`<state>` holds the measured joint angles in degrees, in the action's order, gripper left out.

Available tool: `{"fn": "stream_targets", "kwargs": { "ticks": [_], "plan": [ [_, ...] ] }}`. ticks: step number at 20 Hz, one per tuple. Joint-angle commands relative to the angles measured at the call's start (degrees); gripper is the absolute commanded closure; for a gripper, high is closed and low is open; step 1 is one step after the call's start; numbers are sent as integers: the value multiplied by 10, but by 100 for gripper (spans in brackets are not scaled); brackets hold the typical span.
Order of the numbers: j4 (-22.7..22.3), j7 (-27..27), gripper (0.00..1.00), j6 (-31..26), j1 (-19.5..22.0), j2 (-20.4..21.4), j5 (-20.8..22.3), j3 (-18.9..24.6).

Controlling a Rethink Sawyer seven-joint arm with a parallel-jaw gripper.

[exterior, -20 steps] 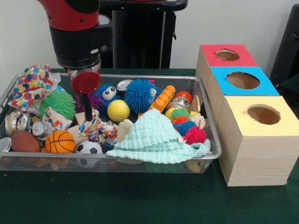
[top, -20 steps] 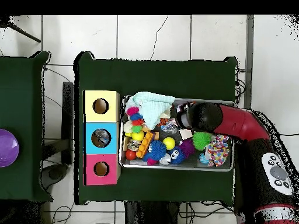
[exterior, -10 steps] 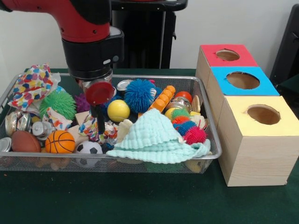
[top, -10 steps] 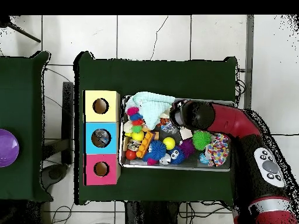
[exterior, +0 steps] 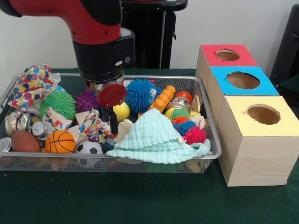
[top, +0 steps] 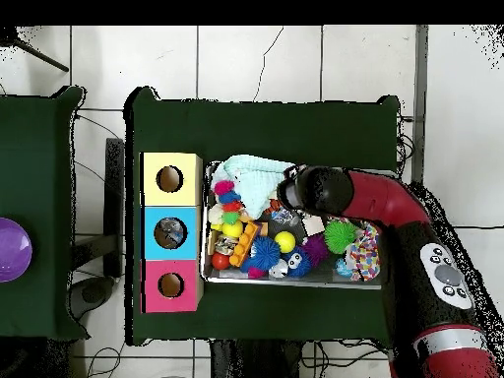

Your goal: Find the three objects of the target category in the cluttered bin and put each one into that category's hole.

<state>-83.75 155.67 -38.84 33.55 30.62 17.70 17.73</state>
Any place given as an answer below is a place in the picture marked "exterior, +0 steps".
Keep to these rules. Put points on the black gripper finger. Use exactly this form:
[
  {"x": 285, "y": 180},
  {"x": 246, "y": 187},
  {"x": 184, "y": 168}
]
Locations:
[
  {"x": 114, "y": 123},
  {"x": 106, "y": 114}
]

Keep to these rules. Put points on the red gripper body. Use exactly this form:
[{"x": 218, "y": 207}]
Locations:
[{"x": 113, "y": 95}]

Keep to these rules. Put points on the colourful patterned cloth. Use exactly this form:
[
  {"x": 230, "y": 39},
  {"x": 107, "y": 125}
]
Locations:
[
  {"x": 32, "y": 84},
  {"x": 95, "y": 128}
]

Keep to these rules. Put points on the purple spiky toy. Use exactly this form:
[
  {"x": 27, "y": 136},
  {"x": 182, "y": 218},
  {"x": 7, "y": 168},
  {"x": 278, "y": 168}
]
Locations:
[{"x": 86, "y": 101}]

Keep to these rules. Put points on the light blue knitted cloth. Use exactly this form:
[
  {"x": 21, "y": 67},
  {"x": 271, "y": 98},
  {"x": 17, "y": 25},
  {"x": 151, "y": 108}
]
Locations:
[{"x": 151, "y": 140}]

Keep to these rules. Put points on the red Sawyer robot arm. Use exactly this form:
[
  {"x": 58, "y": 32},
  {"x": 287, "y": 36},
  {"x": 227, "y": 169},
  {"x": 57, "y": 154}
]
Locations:
[{"x": 93, "y": 23}]

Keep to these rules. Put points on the shallow mesh bin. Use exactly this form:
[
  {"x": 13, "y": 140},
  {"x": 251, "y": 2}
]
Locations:
[{"x": 58, "y": 163}]

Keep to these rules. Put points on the wooden box with three holes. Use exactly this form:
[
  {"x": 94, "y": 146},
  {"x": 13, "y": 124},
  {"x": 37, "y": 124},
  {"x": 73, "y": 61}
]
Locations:
[{"x": 257, "y": 158}]

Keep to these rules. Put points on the yellow ball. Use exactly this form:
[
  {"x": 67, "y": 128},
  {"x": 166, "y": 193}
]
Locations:
[{"x": 122, "y": 112}]

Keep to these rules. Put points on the blue spiky ball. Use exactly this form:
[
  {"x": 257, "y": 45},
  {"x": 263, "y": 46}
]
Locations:
[{"x": 140, "y": 95}]

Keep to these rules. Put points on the small soccer ball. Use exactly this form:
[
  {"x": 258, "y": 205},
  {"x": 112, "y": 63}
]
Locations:
[{"x": 90, "y": 147}]

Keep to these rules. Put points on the green spiky ball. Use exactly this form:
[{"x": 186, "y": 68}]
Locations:
[{"x": 58, "y": 105}]

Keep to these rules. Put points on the small orange basketball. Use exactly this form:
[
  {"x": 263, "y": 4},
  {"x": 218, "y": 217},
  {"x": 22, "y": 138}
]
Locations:
[{"x": 60, "y": 142}]

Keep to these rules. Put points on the multicolour spiky caterpillar toy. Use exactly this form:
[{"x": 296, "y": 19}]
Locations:
[{"x": 195, "y": 135}]

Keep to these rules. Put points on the dark green side tablecloth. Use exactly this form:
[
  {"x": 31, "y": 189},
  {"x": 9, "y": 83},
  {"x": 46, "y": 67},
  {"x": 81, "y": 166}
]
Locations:
[{"x": 290, "y": 87}]

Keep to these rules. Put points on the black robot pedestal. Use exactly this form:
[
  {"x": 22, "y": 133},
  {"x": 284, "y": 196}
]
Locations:
[{"x": 154, "y": 46}]

